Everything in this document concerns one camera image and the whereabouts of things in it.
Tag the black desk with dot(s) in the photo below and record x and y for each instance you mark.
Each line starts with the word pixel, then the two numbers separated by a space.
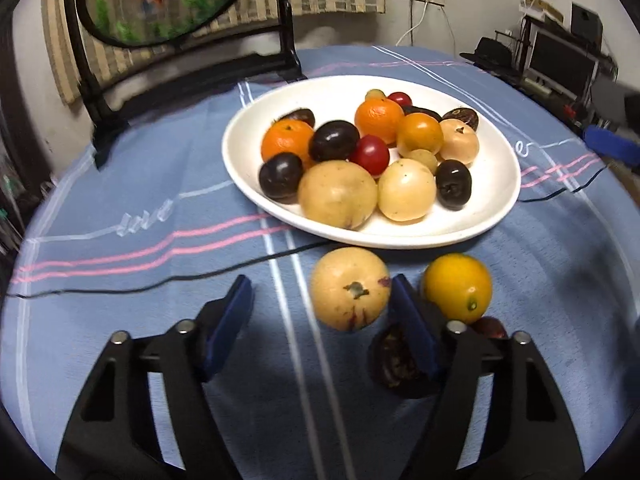
pixel 550 105

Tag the computer monitor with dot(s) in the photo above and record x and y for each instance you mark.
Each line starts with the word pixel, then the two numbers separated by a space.
pixel 562 67

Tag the mandarin orange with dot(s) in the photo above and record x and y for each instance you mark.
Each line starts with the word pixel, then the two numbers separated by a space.
pixel 378 119
pixel 287 142

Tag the black hat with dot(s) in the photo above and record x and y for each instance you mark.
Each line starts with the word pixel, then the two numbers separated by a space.
pixel 487 50

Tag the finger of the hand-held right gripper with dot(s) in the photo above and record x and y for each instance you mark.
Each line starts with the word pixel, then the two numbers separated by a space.
pixel 612 146

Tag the blue striped tablecloth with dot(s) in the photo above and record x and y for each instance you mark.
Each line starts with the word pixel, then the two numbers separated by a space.
pixel 150 160

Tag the beige pepino melon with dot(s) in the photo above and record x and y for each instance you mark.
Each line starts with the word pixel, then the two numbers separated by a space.
pixel 406 190
pixel 337 195
pixel 350 287
pixel 459 141

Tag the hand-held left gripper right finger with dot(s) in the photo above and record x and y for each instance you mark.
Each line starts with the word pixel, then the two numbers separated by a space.
pixel 415 327

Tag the dark purple wax apple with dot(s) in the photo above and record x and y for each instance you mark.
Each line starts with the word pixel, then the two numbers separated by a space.
pixel 453 182
pixel 420 111
pixel 334 140
pixel 298 116
pixel 281 175
pixel 492 328
pixel 461 117
pixel 390 360

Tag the white plate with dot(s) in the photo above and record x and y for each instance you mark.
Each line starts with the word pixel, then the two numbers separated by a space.
pixel 480 200

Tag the black speaker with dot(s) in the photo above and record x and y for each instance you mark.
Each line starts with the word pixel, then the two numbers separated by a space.
pixel 586 24

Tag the red cherry tomato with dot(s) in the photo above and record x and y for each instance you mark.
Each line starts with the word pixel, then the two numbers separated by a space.
pixel 370 155
pixel 399 98

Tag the yellow tomato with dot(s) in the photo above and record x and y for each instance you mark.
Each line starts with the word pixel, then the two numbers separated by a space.
pixel 420 134
pixel 457 287

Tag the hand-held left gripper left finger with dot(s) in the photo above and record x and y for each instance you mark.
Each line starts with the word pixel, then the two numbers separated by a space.
pixel 230 325

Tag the beige flat box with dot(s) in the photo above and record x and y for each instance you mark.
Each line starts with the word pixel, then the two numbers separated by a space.
pixel 542 7

